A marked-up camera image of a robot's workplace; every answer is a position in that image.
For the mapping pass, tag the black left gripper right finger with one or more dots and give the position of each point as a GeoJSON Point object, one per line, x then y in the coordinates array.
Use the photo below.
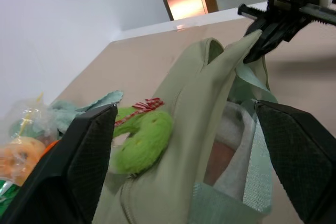
{"type": "Point", "coordinates": [302, 155]}

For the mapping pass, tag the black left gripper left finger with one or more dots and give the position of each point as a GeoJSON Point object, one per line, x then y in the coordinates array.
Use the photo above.
{"type": "Point", "coordinates": [57, 171]}

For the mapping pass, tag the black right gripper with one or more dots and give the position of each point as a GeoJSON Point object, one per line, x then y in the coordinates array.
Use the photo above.
{"type": "Point", "coordinates": [291, 1]}

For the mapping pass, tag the beige fabric bag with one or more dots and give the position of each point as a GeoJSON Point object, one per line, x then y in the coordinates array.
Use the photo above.
{"type": "Point", "coordinates": [189, 119]}

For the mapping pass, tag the teal plush cloth toy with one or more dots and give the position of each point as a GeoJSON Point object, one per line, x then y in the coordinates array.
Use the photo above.
{"type": "Point", "coordinates": [65, 113]}

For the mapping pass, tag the plastic-wrapped orange toy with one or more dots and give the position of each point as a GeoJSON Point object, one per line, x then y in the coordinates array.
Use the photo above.
{"type": "Point", "coordinates": [18, 153]}

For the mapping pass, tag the green snack packet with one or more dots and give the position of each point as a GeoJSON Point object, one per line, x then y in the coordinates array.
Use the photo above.
{"type": "Point", "coordinates": [6, 195]}

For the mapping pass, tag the white fluffy cloth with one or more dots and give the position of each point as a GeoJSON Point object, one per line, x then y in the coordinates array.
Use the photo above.
{"type": "Point", "coordinates": [236, 142]}

